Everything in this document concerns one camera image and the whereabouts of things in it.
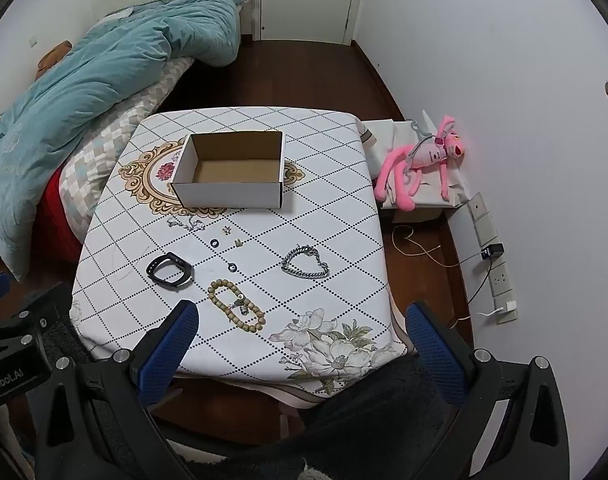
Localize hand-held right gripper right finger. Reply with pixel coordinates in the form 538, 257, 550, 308
405, 301, 572, 480

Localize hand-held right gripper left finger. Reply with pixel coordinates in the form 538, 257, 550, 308
34, 300, 201, 480

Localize black smart band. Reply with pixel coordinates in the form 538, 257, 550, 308
148, 252, 195, 290

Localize beige beaded bracelet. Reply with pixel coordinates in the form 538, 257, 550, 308
207, 280, 263, 335

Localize thin silver necklace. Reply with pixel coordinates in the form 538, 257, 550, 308
166, 216, 207, 233

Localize silver chain bracelet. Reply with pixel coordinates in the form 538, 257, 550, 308
281, 244, 331, 279

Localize white cardboard box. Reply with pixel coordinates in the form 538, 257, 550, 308
170, 131, 286, 209

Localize person's dark fleece pants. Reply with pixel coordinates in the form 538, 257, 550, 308
174, 347, 467, 480

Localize red cloth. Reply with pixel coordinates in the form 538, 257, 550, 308
34, 167, 84, 261

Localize white power strip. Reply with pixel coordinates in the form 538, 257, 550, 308
484, 259, 519, 323

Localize beige striped under cloth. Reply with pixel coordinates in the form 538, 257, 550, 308
219, 375, 345, 407

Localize brown cardboard box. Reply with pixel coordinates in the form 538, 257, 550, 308
391, 205, 445, 224

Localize pink plush toy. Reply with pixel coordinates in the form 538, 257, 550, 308
374, 115, 467, 211

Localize white diamond pattern tablecloth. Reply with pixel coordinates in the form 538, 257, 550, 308
68, 106, 407, 395

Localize teal quilt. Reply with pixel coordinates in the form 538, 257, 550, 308
0, 0, 252, 281

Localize grey clothes hanger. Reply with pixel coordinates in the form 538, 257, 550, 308
405, 109, 437, 176

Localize brown plush toy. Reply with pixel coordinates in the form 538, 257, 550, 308
36, 41, 74, 81

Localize white door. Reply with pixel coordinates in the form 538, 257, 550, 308
254, 0, 369, 45

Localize white cable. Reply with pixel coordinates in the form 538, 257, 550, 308
451, 309, 499, 329

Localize black cable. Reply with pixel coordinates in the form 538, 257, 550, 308
465, 255, 490, 308

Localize beige cable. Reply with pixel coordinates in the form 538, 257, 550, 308
391, 225, 481, 268

